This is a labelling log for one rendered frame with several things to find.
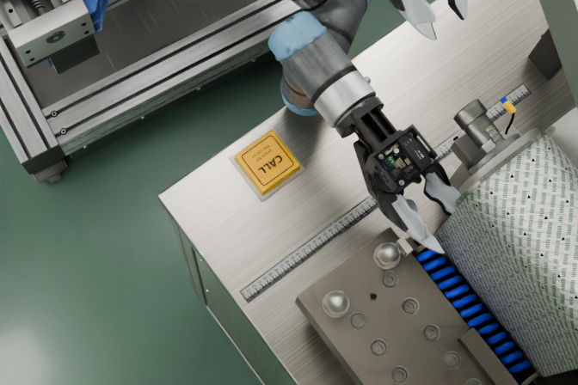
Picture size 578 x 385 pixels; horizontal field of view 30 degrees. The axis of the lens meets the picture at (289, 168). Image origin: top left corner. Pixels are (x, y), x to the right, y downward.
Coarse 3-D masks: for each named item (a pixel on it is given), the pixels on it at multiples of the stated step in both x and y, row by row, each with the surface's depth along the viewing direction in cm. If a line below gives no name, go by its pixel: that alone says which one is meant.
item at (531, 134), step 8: (536, 128) 125; (528, 136) 122; (512, 144) 121; (520, 144) 121; (504, 152) 121; (512, 152) 121; (496, 160) 121; (480, 168) 122; (488, 168) 121; (472, 176) 123; (480, 176) 122; (464, 184) 124; (472, 184) 123
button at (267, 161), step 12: (252, 144) 160; (264, 144) 160; (276, 144) 160; (240, 156) 159; (252, 156) 159; (264, 156) 159; (276, 156) 159; (288, 156) 160; (252, 168) 159; (264, 168) 159; (276, 168) 159; (288, 168) 159; (252, 180) 160; (264, 180) 158; (276, 180) 159; (264, 192) 159
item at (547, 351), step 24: (456, 216) 132; (456, 240) 138; (480, 240) 130; (456, 264) 145; (480, 264) 136; (480, 288) 142; (504, 288) 133; (504, 312) 139; (528, 312) 131; (528, 336) 137; (552, 336) 128; (528, 360) 144; (552, 360) 134; (576, 360) 126
